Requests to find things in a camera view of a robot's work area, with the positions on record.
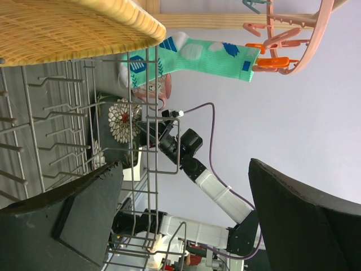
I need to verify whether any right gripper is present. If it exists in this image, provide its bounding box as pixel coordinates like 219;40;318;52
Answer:
136;120;181;164

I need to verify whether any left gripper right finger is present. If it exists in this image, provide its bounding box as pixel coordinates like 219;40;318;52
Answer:
248;158;360;270

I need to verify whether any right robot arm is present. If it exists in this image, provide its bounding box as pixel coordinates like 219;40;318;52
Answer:
112;120;262;260

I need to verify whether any black floral square plate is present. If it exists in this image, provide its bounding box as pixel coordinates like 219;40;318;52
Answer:
90;92;142;169

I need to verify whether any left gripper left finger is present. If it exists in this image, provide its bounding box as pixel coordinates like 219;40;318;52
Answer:
1;161;123;270

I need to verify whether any yellow woven-pattern plate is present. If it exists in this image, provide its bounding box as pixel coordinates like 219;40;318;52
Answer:
1;0;166;67

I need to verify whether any teal patterned sock front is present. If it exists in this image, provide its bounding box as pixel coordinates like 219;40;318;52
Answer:
118;32;261;88

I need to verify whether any white square plate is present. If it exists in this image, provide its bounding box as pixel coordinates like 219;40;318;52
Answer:
123;163;147;182

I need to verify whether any grey wire dish rack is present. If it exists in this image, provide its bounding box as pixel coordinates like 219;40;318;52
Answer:
1;54;186;270

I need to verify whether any pink ceramic mug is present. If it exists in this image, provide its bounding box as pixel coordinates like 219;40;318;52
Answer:
132;74;171;111

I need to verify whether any wooden tray frame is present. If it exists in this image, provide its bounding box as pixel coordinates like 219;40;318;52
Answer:
145;0;361;30

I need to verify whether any pink round clothes hanger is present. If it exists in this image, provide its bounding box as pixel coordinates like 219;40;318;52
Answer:
243;1;344;75

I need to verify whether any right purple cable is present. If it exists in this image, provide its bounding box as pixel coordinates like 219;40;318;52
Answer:
183;102;265;260

